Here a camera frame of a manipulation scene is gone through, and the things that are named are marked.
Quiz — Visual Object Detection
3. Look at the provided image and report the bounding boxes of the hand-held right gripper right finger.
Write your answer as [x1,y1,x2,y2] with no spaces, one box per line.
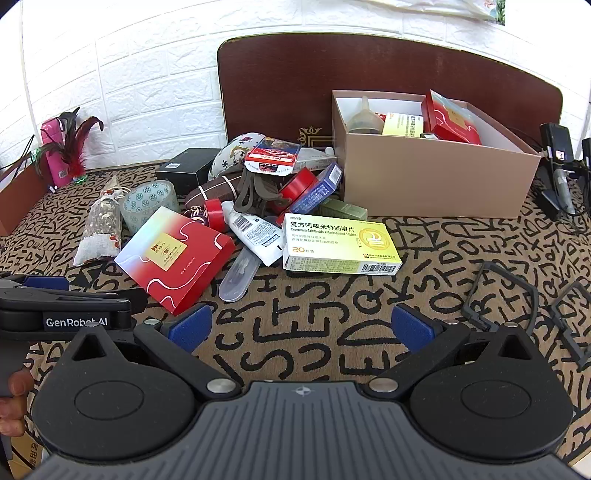
[363,303,539,398]

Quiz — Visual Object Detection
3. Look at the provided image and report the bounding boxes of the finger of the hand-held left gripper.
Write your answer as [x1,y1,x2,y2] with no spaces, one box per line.
[69,287,149,324]
[0,274,71,297]

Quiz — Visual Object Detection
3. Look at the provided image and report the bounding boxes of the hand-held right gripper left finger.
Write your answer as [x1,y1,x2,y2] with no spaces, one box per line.
[69,303,243,402]

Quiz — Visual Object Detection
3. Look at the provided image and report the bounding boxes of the red box with white swirls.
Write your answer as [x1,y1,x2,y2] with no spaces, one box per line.
[115,206,236,316]

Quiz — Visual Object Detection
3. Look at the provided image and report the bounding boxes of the clear plastic case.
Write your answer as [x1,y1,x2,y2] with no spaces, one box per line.
[218,251,267,304]

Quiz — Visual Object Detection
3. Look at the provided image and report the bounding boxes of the yellow medicine box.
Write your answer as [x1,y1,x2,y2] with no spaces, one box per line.
[282,212,403,277]

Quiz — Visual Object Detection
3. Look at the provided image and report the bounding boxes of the white squeeze tube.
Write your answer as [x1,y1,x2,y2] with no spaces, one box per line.
[221,200,284,267]

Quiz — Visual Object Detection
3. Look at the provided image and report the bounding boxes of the tan cardboard box container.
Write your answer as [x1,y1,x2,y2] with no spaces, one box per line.
[331,89,542,219]

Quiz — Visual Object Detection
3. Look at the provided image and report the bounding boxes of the blue box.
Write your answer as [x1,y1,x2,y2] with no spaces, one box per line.
[290,163,345,216]

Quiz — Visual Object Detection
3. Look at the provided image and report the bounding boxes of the person's left hand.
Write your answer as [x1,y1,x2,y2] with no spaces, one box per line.
[0,369,36,437]

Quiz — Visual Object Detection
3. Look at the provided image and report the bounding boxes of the floral fabric sachet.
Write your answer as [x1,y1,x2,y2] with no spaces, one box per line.
[73,175,128,267]

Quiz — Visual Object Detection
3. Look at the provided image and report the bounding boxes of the letter-print blanket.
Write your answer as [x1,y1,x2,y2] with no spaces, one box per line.
[0,159,591,467]

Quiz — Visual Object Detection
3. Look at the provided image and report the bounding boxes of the red tape roll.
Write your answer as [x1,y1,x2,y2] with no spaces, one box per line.
[203,198,232,232]
[279,168,320,202]

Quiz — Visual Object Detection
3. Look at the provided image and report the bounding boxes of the green box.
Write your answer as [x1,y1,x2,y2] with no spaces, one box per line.
[329,198,369,222]

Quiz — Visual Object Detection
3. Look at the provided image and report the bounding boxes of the brown striped pouch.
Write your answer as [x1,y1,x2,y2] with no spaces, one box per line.
[184,175,242,209]

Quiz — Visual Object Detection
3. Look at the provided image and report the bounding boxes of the red feather shuttlecock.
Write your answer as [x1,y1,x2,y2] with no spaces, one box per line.
[31,108,105,184]

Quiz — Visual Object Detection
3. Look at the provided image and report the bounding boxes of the black box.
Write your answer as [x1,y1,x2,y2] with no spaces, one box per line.
[154,148,223,184]

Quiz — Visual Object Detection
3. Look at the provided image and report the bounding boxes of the white printed pouch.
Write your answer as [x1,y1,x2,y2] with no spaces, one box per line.
[209,132,267,182]

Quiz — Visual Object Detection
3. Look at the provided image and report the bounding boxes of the white flat box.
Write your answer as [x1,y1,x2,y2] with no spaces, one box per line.
[290,147,338,172]

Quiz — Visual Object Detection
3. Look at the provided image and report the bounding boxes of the red white snack packet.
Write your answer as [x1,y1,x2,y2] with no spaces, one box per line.
[243,137,302,176]

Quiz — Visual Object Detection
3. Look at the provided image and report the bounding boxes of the small yellow box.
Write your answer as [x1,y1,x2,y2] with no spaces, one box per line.
[382,112,426,138]

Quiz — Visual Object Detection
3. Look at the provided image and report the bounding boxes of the red box with pastel panel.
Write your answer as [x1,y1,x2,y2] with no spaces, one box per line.
[420,89,484,147]

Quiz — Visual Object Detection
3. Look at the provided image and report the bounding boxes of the clear funnel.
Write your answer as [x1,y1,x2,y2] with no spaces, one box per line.
[346,95,387,135]

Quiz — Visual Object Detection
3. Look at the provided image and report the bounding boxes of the brown wooden headboard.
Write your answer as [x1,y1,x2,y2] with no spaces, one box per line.
[216,33,564,154]

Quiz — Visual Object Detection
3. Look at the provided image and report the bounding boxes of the floral plastic bag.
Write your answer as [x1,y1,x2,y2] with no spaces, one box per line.
[392,0,509,22]

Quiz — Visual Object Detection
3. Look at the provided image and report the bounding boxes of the black plastic frame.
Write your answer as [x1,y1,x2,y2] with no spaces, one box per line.
[461,260,539,334]
[549,281,591,368]

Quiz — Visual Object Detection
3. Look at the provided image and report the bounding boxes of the grey strap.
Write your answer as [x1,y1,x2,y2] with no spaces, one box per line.
[233,166,290,217]

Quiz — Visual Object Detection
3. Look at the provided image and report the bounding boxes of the black charger with cables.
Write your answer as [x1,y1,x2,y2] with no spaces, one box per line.
[534,122,591,223]

